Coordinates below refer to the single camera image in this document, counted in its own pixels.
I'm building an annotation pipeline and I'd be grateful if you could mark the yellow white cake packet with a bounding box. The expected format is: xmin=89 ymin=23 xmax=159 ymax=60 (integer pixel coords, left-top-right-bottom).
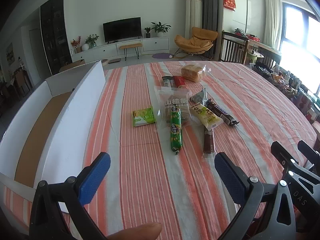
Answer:
xmin=190 ymin=103 xmax=223 ymax=131

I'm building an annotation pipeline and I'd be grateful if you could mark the green sausage snack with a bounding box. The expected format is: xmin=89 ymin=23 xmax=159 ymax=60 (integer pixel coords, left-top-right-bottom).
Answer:
xmin=170 ymin=104 xmax=182 ymax=154

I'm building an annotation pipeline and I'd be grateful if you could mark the clear hawthorn strips bag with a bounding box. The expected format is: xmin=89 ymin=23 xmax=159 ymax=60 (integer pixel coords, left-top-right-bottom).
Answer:
xmin=153 ymin=86 xmax=192 ymax=127

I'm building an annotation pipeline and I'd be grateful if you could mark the person's left hand thumb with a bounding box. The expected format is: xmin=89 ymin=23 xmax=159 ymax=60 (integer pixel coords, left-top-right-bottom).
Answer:
xmin=107 ymin=222 xmax=162 ymax=240

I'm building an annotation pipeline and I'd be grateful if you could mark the Snickers chocolate bar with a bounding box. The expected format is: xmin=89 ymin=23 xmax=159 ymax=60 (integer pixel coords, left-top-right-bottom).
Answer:
xmin=206 ymin=99 xmax=239 ymax=127

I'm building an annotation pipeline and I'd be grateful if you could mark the dark red fruit roll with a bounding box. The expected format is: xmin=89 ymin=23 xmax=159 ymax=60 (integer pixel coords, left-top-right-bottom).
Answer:
xmin=203 ymin=127 xmax=216 ymax=158

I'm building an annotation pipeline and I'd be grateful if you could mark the white cardboard box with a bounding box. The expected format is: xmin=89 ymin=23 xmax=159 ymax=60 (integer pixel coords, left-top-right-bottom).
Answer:
xmin=1 ymin=61 xmax=106 ymax=200

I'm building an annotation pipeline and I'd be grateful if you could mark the grey triangular snack packet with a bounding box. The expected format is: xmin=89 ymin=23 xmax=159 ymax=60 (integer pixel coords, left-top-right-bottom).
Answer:
xmin=190 ymin=88 xmax=208 ymax=106

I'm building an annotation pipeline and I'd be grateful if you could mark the dark wooden dining chair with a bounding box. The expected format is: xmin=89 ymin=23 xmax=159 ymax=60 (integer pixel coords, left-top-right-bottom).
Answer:
xmin=219 ymin=31 xmax=249 ymax=64

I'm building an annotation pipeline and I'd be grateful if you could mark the bagged bread loaf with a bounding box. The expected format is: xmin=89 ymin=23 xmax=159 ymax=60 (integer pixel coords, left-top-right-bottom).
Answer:
xmin=181 ymin=64 xmax=207 ymax=83

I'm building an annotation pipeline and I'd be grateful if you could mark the striped orange white tablecloth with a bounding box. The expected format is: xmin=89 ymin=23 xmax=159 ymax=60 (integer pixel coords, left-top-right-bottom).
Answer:
xmin=1 ymin=62 xmax=317 ymax=239

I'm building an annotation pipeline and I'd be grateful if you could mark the red snack packet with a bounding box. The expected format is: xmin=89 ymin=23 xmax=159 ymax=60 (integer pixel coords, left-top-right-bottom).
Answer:
xmin=173 ymin=76 xmax=185 ymax=88

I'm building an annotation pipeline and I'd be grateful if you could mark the black clear stick packet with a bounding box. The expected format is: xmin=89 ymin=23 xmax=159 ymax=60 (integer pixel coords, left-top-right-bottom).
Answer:
xmin=162 ymin=76 xmax=175 ymax=88

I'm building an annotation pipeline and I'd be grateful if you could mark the green cracker packet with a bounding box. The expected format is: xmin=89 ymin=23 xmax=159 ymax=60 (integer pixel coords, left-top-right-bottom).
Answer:
xmin=132 ymin=106 xmax=156 ymax=127

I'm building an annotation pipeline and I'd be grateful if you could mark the orange lounge chair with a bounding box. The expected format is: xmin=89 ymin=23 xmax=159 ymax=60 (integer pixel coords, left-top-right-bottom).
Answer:
xmin=172 ymin=27 xmax=219 ymax=57

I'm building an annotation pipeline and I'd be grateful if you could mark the purple round floor mat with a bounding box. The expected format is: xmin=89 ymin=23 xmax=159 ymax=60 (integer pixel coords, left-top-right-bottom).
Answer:
xmin=152 ymin=53 xmax=172 ymax=59

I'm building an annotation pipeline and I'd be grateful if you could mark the white TV cabinet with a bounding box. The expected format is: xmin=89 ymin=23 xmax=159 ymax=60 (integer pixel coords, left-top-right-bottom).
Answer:
xmin=72 ymin=37 xmax=170 ymax=62

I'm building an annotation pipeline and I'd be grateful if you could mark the white standing air conditioner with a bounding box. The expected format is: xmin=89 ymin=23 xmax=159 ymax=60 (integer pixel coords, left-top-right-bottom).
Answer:
xmin=185 ymin=0 xmax=203 ymax=39

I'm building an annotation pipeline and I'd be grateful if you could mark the potted green plant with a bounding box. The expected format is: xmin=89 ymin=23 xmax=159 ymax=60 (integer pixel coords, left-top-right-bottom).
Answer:
xmin=151 ymin=22 xmax=171 ymax=37

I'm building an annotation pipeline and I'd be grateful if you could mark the red flower pot plant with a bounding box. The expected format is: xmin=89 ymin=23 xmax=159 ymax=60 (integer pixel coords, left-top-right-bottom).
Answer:
xmin=71 ymin=36 xmax=81 ymax=53

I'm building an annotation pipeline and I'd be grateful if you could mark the small dark potted plant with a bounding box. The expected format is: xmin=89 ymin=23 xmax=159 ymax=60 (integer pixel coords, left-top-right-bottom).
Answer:
xmin=144 ymin=27 xmax=151 ymax=38

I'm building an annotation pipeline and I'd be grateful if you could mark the white vase with plant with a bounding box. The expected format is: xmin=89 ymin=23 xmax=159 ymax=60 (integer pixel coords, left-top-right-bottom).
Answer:
xmin=81 ymin=34 xmax=99 ymax=51

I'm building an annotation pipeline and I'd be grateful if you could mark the small wooden bench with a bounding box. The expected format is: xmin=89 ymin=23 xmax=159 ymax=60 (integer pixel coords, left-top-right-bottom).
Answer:
xmin=119 ymin=43 xmax=142 ymax=61

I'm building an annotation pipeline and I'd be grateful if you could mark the black flat television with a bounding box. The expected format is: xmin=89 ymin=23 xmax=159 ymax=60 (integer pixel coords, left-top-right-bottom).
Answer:
xmin=103 ymin=17 xmax=142 ymax=42

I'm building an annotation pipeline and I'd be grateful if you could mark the dark glass display cabinet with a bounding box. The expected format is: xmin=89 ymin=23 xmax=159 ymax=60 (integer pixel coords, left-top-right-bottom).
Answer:
xmin=40 ymin=0 xmax=72 ymax=75

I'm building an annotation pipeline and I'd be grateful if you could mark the red wall hanging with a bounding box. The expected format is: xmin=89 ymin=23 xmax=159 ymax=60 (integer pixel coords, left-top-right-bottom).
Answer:
xmin=223 ymin=0 xmax=236 ymax=11

